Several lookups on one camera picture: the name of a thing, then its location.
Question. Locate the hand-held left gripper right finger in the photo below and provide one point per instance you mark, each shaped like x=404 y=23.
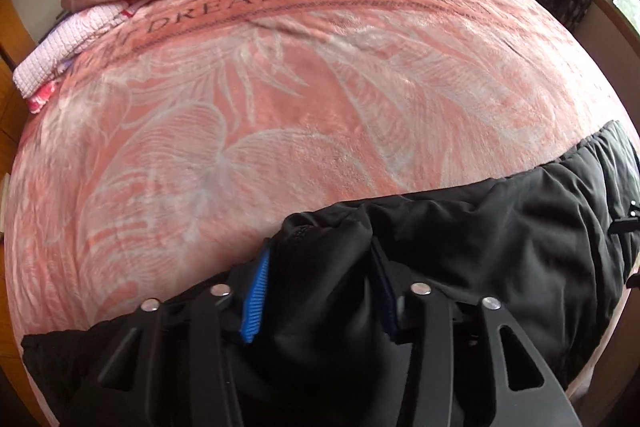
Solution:
x=387 y=302

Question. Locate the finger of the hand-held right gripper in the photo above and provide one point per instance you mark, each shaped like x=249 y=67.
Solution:
x=635 y=282
x=627 y=219

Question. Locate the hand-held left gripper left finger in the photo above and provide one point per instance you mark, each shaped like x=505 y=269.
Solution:
x=255 y=297

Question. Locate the black jacket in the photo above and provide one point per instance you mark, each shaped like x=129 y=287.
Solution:
x=450 y=247

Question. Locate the pink leaf-print blanket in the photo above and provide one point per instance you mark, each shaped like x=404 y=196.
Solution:
x=310 y=97

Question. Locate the pale pink quilted cloth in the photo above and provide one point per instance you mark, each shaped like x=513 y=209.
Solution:
x=65 y=42

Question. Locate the wooden wardrobe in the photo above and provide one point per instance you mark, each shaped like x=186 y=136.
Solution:
x=10 y=72

